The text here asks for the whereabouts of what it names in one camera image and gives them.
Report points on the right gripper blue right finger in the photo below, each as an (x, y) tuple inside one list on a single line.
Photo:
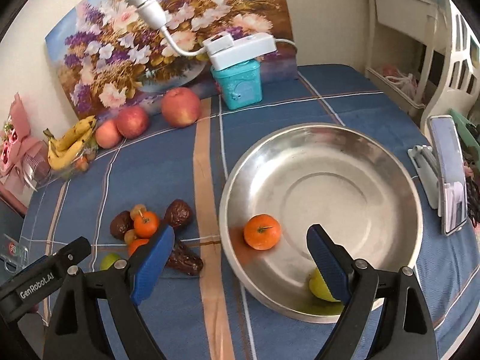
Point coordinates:
[(333, 262)]

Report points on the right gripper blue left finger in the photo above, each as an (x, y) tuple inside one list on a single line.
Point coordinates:
[(148, 261)]

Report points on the green pear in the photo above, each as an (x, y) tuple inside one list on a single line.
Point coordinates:
[(108, 260), (319, 288)]

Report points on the dark wrinkled passion fruit front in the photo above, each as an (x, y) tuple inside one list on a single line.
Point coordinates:
[(184, 260)]

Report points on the brown longan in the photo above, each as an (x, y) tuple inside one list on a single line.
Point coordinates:
[(129, 237), (137, 210)]

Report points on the tangerine with stem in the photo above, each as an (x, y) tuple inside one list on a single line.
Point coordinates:
[(146, 224)]

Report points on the clear cup with red label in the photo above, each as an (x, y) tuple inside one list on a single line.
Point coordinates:
[(14, 257)]

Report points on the blue plaid tablecloth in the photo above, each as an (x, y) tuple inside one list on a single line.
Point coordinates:
[(212, 315)]

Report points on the large stainless steel bowl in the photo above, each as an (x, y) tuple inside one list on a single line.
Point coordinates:
[(325, 174)]

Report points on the clear glass fruit dish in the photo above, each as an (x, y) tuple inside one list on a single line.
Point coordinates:
[(76, 159)]

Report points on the white phone stand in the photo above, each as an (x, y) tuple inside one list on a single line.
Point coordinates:
[(427, 165)]

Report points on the small pink peach apple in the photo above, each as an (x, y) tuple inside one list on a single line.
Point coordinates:
[(108, 135)]

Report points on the yellow banana bunch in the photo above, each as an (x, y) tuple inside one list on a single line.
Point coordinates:
[(83, 129)]

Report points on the middle red apple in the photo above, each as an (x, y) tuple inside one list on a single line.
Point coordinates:
[(132, 122)]

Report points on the large red apple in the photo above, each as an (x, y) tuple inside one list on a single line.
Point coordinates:
[(180, 107)]

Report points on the teal house-shaped tin box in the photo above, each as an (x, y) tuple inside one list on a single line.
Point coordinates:
[(240, 85)]

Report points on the floral still life painting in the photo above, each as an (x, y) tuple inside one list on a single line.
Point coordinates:
[(107, 57)]

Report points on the white gooseneck clip lamp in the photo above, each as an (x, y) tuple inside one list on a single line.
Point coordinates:
[(226, 32)]

